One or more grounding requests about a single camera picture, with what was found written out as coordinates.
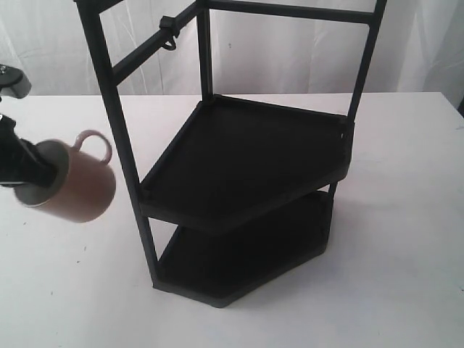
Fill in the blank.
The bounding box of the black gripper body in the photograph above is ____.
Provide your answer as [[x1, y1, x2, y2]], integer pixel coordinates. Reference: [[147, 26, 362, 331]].
[[1, 114, 26, 187]]

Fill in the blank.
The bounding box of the pink ceramic mug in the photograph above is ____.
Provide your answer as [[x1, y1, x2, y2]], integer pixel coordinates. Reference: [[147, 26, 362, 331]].
[[14, 130, 116, 223]]

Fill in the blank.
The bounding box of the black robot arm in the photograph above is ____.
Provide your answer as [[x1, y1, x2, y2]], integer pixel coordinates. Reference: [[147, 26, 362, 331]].
[[1, 65, 57, 188]]

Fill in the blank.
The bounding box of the black plastic cable clip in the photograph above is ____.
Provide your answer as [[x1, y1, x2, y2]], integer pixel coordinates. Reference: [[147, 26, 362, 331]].
[[159, 16, 181, 51]]

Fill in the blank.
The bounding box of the black two-tier corner shelf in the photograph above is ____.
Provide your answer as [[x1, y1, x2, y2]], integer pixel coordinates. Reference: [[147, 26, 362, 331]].
[[76, 1, 386, 308]]

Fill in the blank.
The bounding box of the white background curtain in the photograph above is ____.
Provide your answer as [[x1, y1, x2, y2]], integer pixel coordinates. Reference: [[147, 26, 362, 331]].
[[1, 1, 463, 106]]

